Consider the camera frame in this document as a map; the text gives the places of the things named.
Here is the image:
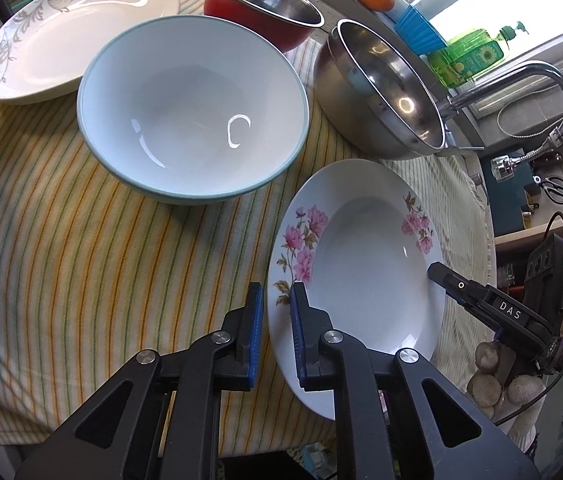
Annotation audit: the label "white bowl, teal rim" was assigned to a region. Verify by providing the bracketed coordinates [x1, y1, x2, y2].
[76, 15, 310, 205]

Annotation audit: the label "yellow striped cloth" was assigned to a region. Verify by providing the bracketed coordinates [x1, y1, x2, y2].
[0, 39, 494, 456]

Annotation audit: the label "green dish soap bottle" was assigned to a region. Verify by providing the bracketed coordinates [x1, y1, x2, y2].
[427, 21, 529, 89]

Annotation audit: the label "white plate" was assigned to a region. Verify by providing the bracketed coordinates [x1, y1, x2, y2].
[0, 0, 180, 104]
[266, 158, 445, 419]

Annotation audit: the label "brown round stones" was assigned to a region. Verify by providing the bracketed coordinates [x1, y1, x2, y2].
[466, 341, 546, 422]

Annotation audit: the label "stainless steel bowl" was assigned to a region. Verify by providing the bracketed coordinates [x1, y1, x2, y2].
[314, 18, 446, 159]

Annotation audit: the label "chrome faucet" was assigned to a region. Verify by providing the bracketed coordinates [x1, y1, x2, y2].
[435, 60, 563, 183]

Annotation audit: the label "black box with cable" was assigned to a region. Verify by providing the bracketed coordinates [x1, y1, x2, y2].
[523, 211, 563, 336]

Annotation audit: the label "red steel bowl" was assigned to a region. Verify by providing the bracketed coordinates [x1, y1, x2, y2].
[204, 0, 325, 52]

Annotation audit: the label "blue silicone cup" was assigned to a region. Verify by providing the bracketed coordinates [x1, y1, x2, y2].
[394, 6, 447, 55]

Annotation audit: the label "black scissors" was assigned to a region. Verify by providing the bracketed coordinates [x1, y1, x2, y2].
[533, 174, 563, 205]

